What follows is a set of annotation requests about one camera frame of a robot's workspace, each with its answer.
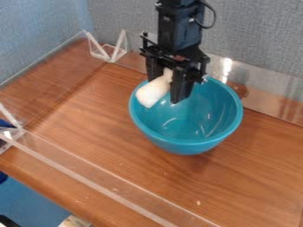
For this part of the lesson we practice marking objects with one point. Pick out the clear acrylic left barrier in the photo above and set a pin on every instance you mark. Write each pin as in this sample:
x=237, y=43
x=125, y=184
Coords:
x=20, y=59

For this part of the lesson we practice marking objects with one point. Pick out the clear acrylic corner bracket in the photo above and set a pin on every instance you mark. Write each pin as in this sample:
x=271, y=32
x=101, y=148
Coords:
x=108, y=52

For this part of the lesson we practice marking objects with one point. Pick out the clear acrylic front barrier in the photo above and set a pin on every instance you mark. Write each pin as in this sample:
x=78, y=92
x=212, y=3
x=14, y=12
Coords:
x=93, y=193

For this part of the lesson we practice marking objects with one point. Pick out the white brown-capped toy mushroom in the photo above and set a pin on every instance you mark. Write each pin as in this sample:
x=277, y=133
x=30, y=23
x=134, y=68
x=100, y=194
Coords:
x=150, y=92

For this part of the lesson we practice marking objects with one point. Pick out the blue plastic bowl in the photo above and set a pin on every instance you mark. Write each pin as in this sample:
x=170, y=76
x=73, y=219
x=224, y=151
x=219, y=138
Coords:
x=194, y=125

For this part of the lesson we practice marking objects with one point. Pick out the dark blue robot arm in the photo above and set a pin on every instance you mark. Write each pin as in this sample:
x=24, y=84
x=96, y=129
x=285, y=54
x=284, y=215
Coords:
x=178, y=3

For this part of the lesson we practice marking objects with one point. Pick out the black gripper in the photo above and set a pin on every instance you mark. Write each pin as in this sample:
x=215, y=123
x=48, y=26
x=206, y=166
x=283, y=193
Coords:
x=173, y=48

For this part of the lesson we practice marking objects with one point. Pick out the clear acrylic barrier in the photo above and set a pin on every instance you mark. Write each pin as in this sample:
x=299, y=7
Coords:
x=20, y=59
x=268, y=92
x=93, y=193

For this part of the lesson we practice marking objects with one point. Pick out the clear acrylic back barrier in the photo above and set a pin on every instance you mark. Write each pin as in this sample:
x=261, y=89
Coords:
x=268, y=92

